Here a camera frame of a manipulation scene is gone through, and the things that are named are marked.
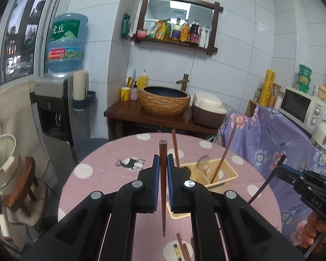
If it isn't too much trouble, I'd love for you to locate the thin dark chopstick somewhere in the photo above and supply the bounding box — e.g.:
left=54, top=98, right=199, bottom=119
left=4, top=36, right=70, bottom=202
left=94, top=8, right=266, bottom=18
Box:
left=247, top=154, right=287, bottom=204

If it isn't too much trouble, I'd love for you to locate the small wooden stool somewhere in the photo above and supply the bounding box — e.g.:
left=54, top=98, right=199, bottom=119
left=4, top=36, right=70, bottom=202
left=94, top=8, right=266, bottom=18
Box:
left=4, top=156, right=40, bottom=218

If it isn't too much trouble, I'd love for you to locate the white appliance with chrome handle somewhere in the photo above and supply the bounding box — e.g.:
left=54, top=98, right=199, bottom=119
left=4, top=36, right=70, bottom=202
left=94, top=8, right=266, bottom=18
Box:
left=311, top=106, right=326, bottom=152

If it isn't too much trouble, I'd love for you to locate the bronze faucet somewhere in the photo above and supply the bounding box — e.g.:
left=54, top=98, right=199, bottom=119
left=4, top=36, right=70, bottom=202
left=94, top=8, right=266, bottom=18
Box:
left=176, top=73, right=190, bottom=92

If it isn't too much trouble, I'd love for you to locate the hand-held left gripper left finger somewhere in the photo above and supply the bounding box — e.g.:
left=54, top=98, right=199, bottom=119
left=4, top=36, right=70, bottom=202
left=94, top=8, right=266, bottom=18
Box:
left=22, top=154, right=161, bottom=261

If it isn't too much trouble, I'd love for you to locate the cream plastic utensil holder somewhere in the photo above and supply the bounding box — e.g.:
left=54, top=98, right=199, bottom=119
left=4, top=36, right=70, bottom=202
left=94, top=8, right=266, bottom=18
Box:
left=166, top=161, right=238, bottom=219

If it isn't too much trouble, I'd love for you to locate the grey water dispenser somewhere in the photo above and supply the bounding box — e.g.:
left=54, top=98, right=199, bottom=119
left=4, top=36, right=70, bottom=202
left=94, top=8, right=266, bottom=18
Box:
left=34, top=73, right=92, bottom=164

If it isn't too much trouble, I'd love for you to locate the white paper cup tube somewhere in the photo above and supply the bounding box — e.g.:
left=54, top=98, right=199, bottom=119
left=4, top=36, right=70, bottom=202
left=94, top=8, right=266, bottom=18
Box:
left=73, top=69, right=89, bottom=101

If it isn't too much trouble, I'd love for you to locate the person's right hand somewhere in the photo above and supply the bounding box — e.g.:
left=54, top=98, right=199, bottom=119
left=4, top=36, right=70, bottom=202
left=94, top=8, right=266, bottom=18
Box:
left=301, top=212, right=326, bottom=253

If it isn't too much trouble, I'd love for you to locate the white bottle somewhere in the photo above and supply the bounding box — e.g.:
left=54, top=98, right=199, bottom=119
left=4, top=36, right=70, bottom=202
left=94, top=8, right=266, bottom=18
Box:
left=199, top=27, right=210, bottom=48

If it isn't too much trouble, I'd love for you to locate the dark label bottle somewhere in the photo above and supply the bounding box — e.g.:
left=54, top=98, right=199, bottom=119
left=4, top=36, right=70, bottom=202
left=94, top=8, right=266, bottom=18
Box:
left=172, top=18, right=181, bottom=42

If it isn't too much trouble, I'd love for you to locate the yellow green snack packet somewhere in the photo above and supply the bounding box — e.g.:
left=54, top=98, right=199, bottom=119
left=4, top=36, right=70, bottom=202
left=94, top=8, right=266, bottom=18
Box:
left=151, top=20, right=166, bottom=40

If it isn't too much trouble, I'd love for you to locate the grey round stool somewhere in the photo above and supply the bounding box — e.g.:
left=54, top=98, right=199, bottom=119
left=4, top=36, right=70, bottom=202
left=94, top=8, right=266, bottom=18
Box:
left=79, top=138, right=109, bottom=164

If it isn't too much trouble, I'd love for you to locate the dark wooden vanity counter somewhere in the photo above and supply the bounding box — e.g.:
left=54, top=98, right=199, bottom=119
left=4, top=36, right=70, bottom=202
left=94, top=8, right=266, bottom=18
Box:
left=104, top=99, right=220, bottom=142

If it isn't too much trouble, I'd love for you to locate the green hanging packet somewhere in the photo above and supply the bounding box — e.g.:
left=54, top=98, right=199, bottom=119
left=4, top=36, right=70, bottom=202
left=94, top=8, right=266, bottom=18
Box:
left=121, top=13, right=132, bottom=39

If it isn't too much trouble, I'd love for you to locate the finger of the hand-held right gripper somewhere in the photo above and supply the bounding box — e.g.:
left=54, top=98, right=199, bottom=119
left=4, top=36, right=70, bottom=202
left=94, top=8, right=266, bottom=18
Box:
left=282, top=164, right=319, bottom=177
left=274, top=167, right=307, bottom=189

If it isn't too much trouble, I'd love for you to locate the dark soy sauce bottle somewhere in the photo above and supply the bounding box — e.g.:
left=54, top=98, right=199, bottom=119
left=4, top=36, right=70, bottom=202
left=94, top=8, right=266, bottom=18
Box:
left=190, top=19, right=200, bottom=45

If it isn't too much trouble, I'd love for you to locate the white microwave oven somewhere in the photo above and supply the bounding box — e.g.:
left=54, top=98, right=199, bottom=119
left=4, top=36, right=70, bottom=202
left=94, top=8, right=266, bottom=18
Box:
left=278, top=86, right=326, bottom=131

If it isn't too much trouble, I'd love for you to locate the green yellow bottle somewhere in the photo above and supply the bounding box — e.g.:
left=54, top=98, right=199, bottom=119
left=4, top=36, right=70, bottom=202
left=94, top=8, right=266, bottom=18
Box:
left=164, top=18, right=173, bottom=41

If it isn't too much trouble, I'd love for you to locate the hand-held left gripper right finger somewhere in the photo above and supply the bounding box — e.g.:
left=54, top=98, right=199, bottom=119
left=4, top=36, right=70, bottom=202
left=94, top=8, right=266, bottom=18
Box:
left=166, top=154, right=305, bottom=261

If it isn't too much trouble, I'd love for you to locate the beige cloth cover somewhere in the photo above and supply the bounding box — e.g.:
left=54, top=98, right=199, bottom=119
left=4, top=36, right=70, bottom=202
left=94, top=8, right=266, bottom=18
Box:
left=0, top=80, right=53, bottom=175

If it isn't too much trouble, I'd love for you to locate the brown and white rice cooker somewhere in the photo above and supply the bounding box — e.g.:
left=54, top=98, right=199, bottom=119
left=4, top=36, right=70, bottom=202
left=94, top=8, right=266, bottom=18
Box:
left=191, top=92, right=228, bottom=129

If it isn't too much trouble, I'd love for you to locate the yellow oil bottle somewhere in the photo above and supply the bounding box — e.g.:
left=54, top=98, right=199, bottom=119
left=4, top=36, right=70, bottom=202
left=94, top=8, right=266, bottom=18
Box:
left=180, top=20, right=191, bottom=43

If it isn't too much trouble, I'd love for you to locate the woven wash basin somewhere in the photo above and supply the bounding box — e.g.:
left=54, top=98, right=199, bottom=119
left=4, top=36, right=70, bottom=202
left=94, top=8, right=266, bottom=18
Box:
left=139, top=85, right=191, bottom=116

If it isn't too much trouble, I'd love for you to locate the yellow roll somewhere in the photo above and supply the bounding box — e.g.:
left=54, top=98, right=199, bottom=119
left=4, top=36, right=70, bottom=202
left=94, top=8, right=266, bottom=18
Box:
left=258, top=69, right=276, bottom=107

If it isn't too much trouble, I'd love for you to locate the wooden crate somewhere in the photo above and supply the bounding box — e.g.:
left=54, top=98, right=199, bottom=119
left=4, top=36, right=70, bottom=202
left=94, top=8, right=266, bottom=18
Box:
left=244, top=99, right=259, bottom=117

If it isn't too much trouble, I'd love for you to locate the pink polka dot tablecloth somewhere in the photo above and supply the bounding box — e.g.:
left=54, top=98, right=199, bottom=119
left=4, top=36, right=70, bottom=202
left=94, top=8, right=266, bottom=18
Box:
left=58, top=133, right=283, bottom=261

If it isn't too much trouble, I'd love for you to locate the brown wooden chopstick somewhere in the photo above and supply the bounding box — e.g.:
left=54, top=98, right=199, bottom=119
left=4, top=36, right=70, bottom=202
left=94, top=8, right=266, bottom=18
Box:
left=172, top=130, right=180, bottom=167
left=210, top=122, right=237, bottom=184
left=159, top=139, right=168, bottom=237
left=182, top=243, right=192, bottom=261
left=176, top=233, right=189, bottom=261

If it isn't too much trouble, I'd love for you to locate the purple floral cloth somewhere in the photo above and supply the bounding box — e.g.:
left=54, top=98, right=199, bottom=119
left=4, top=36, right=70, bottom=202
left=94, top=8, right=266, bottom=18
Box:
left=215, top=105, right=326, bottom=248

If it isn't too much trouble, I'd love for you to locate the cream pot with lid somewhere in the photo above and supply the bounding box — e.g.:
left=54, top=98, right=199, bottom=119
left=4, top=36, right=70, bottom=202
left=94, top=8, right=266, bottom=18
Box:
left=0, top=134, right=25, bottom=192

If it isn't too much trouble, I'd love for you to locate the blue water jug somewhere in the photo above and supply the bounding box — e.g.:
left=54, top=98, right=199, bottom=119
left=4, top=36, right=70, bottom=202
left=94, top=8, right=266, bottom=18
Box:
left=46, top=13, right=89, bottom=74

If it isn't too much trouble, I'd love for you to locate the white framed window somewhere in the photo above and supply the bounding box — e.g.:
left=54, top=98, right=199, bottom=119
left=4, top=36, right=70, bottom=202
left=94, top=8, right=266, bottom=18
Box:
left=0, top=0, right=58, bottom=88

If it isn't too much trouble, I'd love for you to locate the dark wooden framed mirror shelf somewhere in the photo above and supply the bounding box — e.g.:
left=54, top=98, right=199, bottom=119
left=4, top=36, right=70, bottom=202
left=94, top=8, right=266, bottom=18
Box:
left=134, top=0, right=224, bottom=56

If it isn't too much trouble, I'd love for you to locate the grey plastic spoon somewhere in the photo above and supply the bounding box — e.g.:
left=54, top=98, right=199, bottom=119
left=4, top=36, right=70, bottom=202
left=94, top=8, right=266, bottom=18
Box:
left=197, top=155, right=211, bottom=180

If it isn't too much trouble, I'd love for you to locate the yellow soap bottle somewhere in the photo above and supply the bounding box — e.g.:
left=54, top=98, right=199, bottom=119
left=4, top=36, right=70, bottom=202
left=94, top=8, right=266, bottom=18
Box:
left=136, top=69, right=149, bottom=90

